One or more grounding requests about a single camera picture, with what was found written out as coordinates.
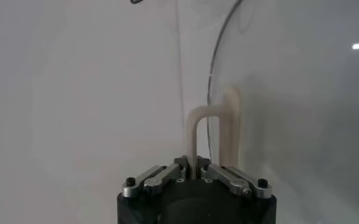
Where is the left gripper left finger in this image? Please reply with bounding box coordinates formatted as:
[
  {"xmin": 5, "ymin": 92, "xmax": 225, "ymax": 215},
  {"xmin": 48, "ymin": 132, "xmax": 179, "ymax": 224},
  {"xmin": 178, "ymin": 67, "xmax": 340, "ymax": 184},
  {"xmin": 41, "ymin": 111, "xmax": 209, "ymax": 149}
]
[{"xmin": 121, "ymin": 155, "xmax": 195, "ymax": 198}]

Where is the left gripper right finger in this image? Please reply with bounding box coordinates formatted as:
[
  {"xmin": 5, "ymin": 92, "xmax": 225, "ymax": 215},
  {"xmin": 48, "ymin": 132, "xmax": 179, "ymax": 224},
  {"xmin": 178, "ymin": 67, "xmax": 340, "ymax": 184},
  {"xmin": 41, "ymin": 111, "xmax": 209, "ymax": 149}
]
[{"xmin": 196, "ymin": 156, "xmax": 271, "ymax": 197}]

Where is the glass pot lid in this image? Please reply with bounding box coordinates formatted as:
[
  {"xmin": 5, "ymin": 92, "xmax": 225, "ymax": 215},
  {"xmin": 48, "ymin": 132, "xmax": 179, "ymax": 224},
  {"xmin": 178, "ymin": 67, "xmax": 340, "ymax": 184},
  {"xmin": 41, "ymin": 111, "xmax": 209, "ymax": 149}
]
[{"xmin": 184, "ymin": 0, "xmax": 359, "ymax": 224}]

